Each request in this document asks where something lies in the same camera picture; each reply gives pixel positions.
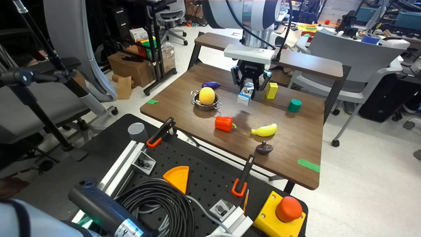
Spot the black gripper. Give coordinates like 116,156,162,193
233,60,271,92

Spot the blue white milk carton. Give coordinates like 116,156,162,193
237,77,255,105

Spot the purple toy eggplant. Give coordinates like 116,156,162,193
200,80,222,90

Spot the yellow toy block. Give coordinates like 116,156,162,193
264,81,280,101

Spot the yellow toy lemon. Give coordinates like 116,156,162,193
197,85,217,105

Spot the green toy cylinder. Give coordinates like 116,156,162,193
285,97,304,114

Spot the yellow toy banana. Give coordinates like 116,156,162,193
250,122,279,139

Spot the small steel pot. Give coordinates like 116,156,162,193
189,88,221,110

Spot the brown round toy mushroom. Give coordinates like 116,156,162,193
255,140,275,155

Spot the long green tape strip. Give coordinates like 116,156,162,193
296,157,322,173

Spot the grey office chair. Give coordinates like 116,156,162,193
288,30,406,148

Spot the black perforated breadboard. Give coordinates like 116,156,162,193
64,113,308,237

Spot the orange black bar clamp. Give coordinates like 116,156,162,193
144,115,176,148
230,154,255,198

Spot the black metal shelf cart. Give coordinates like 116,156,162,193
142,0,177,96

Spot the orange plastic wedge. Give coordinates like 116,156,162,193
162,164,191,194

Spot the large cardboard box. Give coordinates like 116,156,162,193
108,44,155,88

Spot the grey round cylinder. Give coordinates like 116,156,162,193
126,121,147,136

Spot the small cardboard box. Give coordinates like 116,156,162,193
110,73,134,100

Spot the yellow emergency stop button box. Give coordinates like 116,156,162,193
252,189,308,237

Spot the dark blue cylindrical device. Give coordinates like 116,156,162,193
67,179,146,237

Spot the black office chair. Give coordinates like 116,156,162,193
0,56,119,176

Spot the black tripod stand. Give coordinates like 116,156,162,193
0,0,89,152

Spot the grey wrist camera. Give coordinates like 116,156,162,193
223,42,276,65

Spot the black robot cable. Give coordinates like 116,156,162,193
273,0,294,61

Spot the metal mounting bracket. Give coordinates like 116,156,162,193
208,198,238,222
133,150,158,176

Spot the coiled black cable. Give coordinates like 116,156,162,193
114,176,196,237

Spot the aluminium extrusion rail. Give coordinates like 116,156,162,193
71,139,146,225

